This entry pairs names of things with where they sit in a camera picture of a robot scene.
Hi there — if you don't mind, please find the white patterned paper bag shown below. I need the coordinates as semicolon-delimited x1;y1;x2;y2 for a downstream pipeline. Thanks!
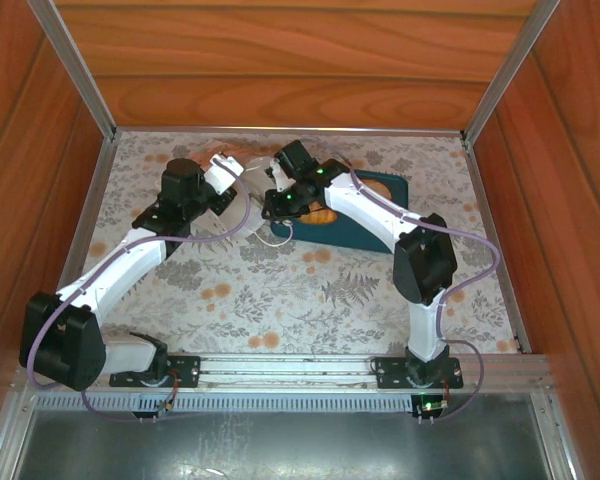
192;144;296;249

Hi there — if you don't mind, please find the teal plastic tray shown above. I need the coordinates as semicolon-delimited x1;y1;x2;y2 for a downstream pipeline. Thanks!
269;168;410;254

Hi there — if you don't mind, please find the floral tablecloth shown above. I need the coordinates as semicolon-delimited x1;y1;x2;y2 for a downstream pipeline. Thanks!
62;130;531;356

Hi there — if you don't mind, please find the galvanised metal sheet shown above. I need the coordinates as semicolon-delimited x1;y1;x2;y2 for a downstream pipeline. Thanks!
14;409;556;480

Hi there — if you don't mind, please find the long aluminium frame rail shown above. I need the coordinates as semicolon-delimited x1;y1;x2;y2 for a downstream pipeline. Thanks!
114;125;465;139

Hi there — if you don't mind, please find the aluminium frame side rail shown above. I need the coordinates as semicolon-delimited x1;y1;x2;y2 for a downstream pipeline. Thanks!
462;142;533;354
62;138;117;281

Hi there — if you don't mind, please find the aluminium frame post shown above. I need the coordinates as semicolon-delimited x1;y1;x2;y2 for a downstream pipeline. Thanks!
27;0;119;142
460;0;562;146

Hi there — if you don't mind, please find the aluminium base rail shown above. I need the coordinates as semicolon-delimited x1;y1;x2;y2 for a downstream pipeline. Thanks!
12;352;551;396

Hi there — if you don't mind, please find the white slotted cable duct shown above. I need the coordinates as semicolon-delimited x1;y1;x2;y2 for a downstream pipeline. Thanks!
34;392;416;414

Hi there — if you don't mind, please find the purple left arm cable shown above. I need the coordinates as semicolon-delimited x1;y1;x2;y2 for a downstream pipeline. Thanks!
29;149;254;425

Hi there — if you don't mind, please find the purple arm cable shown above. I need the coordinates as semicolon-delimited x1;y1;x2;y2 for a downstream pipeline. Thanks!
29;149;254;425
299;137;502;424

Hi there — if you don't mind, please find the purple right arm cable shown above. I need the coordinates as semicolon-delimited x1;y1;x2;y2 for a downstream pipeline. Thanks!
299;137;502;424

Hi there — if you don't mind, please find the aluminium lower frame rail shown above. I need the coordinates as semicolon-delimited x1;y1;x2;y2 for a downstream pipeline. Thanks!
532;394;581;480
0;394;36;480

